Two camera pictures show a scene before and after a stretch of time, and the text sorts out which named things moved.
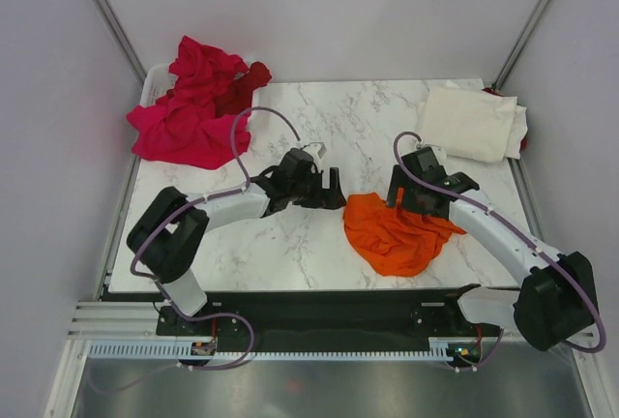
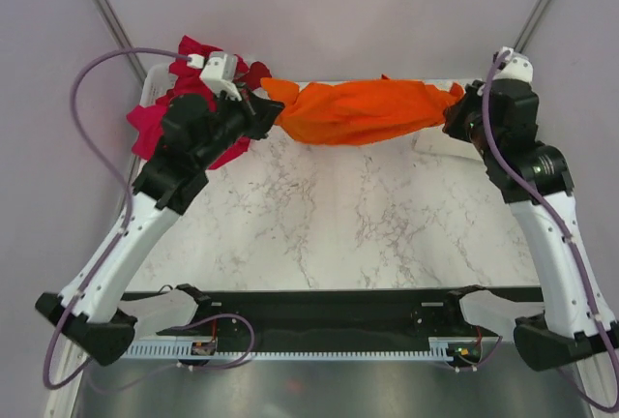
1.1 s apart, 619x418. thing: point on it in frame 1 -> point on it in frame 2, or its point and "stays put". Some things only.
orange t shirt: x=393 y=240 -> x=349 y=112
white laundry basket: x=157 y=82 stays put
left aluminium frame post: x=103 y=7 stays put
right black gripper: x=398 y=180 -> x=454 y=114
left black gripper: x=328 y=198 -> x=260 y=113
